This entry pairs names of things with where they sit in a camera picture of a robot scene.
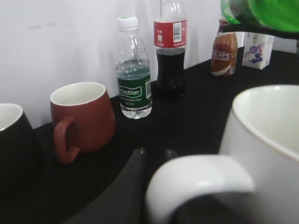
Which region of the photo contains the white mug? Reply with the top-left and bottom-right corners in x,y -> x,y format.
145,84 -> 299,224

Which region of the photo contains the black mug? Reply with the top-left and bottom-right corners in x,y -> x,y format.
0,103 -> 40,196

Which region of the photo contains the green Sprite bottle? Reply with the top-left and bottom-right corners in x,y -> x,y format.
221,0 -> 299,34

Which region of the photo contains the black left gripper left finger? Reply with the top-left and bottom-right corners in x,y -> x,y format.
65,147 -> 147,224

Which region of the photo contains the Cestbon water bottle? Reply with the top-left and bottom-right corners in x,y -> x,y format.
114,16 -> 152,119

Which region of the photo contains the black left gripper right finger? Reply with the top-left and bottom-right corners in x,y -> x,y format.
164,149 -> 178,161

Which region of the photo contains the cola bottle red label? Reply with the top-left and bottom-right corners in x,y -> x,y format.
153,0 -> 187,98

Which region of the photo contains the white blueberry carton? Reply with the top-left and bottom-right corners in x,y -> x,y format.
242,32 -> 275,70

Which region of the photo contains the red mug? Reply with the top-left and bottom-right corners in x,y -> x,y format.
50,82 -> 116,164

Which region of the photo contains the brown Nescafe coffee bottle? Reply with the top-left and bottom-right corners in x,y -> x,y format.
211,16 -> 238,77

